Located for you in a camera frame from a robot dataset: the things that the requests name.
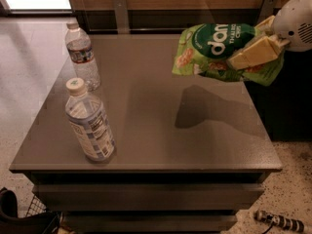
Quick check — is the blue label plastic bottle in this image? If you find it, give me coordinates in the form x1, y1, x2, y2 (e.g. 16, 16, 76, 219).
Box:
65, 78, 115, 162

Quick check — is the grey drawer cabinet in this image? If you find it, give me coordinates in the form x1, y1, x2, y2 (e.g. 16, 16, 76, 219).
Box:
11, 35, 282, 234

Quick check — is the black wire basket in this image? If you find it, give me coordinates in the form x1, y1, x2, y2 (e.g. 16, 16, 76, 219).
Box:
0, 187, 61, 234

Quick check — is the left metal wall bracket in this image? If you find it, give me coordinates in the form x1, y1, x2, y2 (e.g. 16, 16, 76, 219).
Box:
113, 0, 130, 34

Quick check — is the clear water bottle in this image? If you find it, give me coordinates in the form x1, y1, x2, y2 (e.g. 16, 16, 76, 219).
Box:
65, 22, 100, 91

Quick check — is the green rice chip bag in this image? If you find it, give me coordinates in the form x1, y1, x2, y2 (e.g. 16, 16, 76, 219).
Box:
173, 23, 284, 86

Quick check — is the metal wall bracket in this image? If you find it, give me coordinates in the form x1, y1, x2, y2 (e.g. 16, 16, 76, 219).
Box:
113, 0, 130, 34
256, 0, 278, 23

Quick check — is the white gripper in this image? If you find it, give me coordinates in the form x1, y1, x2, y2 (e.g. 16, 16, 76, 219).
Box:
227, 0, 312, 70

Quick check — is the right metal wall bracket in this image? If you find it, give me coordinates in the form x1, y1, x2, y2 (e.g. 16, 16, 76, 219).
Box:
256, 0, 278, 23

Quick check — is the black white striped handle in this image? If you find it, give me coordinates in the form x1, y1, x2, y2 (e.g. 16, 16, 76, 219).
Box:
253, 210, 312, 234

